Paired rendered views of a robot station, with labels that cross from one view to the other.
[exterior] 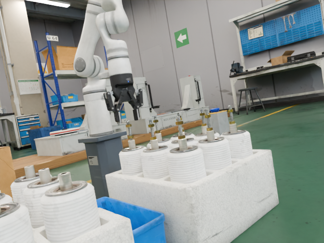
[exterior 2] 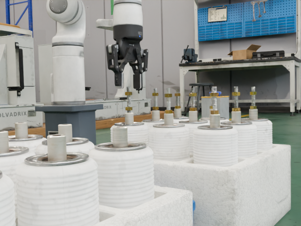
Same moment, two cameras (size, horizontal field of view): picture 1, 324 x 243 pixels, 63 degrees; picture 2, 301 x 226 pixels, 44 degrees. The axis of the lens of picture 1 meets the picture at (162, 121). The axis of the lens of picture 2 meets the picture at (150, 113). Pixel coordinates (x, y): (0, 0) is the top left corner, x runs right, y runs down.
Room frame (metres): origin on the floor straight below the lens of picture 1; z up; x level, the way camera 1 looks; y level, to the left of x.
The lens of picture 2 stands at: (-0.05, 0.28, 0.33)
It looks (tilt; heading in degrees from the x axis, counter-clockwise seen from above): 3 degrees down; 346
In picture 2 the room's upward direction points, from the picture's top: 1 degrees counter-clockwise
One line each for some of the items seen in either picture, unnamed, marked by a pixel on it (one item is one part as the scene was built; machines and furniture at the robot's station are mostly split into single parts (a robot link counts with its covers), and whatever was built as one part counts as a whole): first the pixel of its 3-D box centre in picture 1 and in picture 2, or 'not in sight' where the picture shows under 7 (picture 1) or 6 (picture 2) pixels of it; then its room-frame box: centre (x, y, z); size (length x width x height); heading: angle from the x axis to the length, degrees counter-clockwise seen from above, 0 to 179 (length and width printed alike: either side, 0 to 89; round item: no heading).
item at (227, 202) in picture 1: (190, 189); (194, 183); (0.86, -0.06, 0.09); 0.39 x 0.39 x 0.18; 41
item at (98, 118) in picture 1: (98, 114); (69, 76); (1.09, 0.25, 0.39); 0.09 x 0.09 x 0.17; 48
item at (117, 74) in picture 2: (114, 114); (115, 75); (0.84, 0.15, 0.37); 0.03 x 0.01 x 0.05; 129
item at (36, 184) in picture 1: (46, 182); (65, 142); (0.57, 0.27, 0.25); 0.08 x 0.08 x 0.01
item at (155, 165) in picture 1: (160, 179); (169, 164); (0.78, 0.03, 0.16); 0.10 x 0.10 x 0.18
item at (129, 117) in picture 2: (131, 144); (129, 119); (0.87, 0.11, 0.26); 0.02 x 0.02 x 0.03
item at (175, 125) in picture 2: (155, 149); (169, 126); (0.78, 0.03, 0.25); 0.08 x 0.08 x 0.01
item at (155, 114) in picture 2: (158, 138); (156, 116); (0.95, 0.02, 0.26); 0.02 x 0.02 x 0.03
